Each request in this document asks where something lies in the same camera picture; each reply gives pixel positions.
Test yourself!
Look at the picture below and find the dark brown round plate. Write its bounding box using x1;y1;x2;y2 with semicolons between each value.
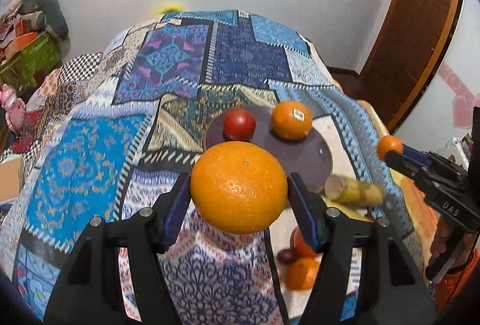
204;105;334;195

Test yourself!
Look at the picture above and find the yellow fluffy object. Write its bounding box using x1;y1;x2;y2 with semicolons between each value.
153;1;188;16

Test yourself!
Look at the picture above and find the cardboard box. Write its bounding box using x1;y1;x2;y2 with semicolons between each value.
0;156;25;206

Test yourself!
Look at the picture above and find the reddish orange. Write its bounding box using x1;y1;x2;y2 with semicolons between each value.
292;227;324;259

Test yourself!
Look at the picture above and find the pink heart wall sticker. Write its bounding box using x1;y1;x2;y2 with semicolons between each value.
438;62;480;130

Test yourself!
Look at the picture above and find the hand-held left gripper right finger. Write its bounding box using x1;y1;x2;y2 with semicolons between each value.
287;172;439;325

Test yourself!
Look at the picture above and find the red tomato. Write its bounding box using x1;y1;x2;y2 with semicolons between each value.
223;108;257;142

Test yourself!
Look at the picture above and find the yellow banana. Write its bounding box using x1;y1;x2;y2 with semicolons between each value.
322;196;376;222

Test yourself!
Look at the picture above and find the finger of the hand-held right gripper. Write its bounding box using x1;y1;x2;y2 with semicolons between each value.
401;145;433;166
385;151;425;184

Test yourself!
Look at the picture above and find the pink plush toy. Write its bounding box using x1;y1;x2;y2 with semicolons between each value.
0;83;28;135

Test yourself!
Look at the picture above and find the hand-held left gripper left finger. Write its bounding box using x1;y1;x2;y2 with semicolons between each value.
44;172;193;325

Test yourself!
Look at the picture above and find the patchwork printed blanket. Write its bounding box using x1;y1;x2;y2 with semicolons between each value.
0;10;415;325

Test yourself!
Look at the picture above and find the grey pillow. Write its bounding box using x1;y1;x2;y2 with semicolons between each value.
18;0;70;41

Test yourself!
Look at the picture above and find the brown wooden door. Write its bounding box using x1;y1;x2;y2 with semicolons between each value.
355;0;466;135

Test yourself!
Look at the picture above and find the person's right hand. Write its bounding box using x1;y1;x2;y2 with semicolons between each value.
430;217;475;272

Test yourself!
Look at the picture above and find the person's orange sleeved forearm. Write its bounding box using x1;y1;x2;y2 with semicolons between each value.
431;248;480;316

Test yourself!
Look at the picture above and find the small mandarin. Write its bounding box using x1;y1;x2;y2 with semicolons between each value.
376;135;404;161

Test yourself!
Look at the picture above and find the orange with sticker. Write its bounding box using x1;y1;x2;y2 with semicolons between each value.
271;100;312;141

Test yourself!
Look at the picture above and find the dark plum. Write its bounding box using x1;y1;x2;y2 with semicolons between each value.
277;249;299;265

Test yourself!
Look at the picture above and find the green patterned box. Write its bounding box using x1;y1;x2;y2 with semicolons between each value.
0;31;63;86

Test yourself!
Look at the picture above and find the yellow-green banana piece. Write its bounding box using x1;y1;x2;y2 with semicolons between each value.
324;176;385;206

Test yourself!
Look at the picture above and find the large orange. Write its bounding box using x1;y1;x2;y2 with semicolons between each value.
190;141;289;235

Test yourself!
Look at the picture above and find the ribbed mandarin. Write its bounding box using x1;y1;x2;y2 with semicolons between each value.
286;257;322;291

